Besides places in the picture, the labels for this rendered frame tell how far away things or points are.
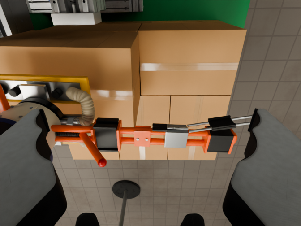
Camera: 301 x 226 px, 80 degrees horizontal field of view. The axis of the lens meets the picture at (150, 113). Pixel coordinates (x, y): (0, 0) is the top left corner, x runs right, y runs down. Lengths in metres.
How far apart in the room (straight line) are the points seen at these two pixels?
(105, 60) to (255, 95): 1.64
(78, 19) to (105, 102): 0.33
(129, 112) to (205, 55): 0.59
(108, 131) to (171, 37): 0.71
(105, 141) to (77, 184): 2.37
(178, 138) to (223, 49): 0.74
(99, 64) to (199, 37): 0.62
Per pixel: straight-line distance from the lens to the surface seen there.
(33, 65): 0.85
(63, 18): 0.70
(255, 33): 1.85
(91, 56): 0.74
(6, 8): 1.29
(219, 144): 0.60
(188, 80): 1.19
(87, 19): 0.67
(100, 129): 0.57
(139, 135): 0.56
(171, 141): 0.57
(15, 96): 0.75
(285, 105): 2.30
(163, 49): 1.11
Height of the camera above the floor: 1.63
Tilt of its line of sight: 58 degrees down
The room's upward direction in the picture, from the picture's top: 178 degrees counter-clockwise
